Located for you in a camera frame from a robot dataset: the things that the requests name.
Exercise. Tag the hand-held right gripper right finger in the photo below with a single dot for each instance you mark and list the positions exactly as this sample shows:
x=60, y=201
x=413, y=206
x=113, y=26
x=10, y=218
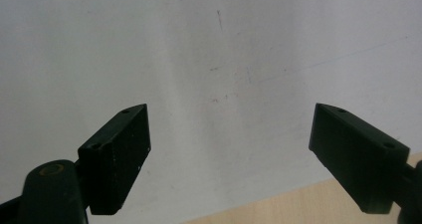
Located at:
x=358, y=161

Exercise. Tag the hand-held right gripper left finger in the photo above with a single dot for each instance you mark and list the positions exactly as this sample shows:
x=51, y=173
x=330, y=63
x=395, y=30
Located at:
x=114, y=161

